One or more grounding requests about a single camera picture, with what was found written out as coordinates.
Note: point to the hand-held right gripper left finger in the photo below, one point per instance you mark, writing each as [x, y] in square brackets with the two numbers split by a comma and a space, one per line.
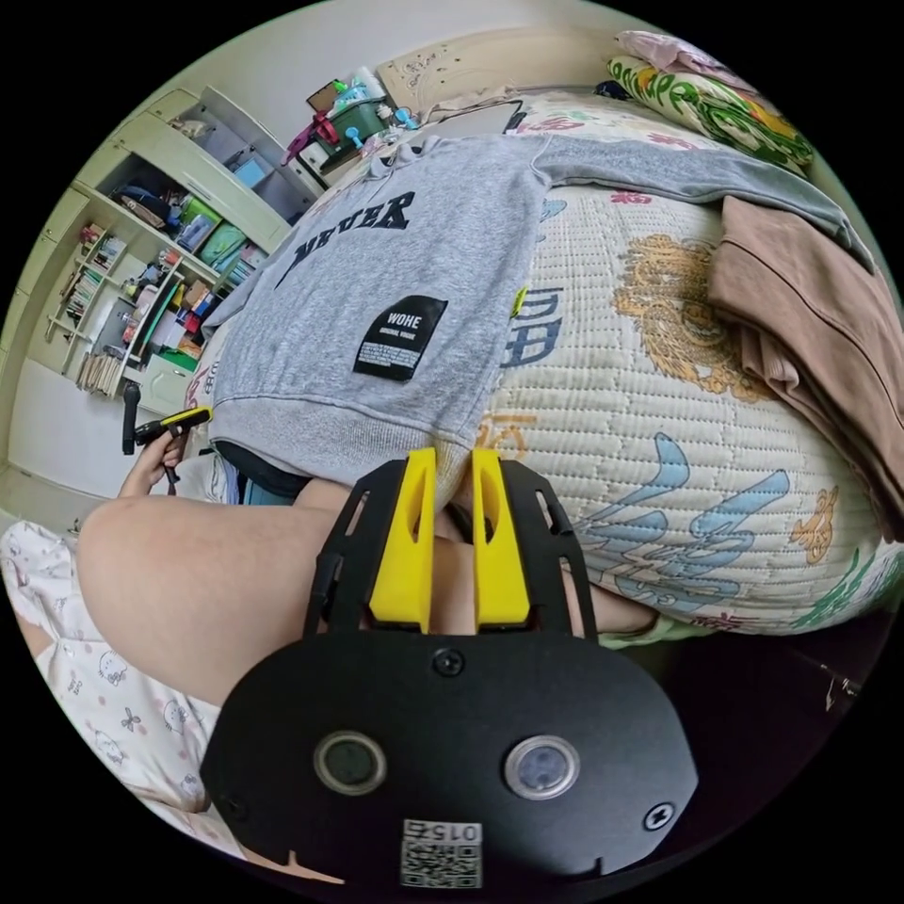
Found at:
[402, 565]

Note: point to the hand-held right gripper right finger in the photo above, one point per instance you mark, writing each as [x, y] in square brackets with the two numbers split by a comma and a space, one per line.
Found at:
[498, 565]

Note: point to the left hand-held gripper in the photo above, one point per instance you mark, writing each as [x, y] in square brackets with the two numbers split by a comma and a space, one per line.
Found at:
[171, 443]

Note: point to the gray hoodie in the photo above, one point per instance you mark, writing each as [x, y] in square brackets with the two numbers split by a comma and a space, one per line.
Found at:
[367, 282]

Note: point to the person's left hand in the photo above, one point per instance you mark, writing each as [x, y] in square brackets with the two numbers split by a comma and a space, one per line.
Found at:
[145, 472]

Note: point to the person's body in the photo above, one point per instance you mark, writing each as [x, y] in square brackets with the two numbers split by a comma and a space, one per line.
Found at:
[176, 565]

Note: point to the bed with printed quilted sheet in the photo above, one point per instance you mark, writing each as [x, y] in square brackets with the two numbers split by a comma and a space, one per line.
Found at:
[621, 452]

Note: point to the pale green shelf cupboard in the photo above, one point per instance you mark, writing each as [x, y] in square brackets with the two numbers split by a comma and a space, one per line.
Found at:
[148, 240]

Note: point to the nightstand with green basket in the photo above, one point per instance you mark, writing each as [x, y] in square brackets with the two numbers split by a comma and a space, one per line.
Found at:
[346, 127]

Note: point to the pile of clothes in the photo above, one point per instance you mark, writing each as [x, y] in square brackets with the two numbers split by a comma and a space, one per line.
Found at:
[819, 332]

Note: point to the green patterned pillow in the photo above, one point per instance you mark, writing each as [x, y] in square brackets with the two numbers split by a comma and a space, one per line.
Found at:
[713, 106]

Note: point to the pink folded blanket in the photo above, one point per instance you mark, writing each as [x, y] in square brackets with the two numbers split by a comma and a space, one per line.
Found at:
[671, 51]

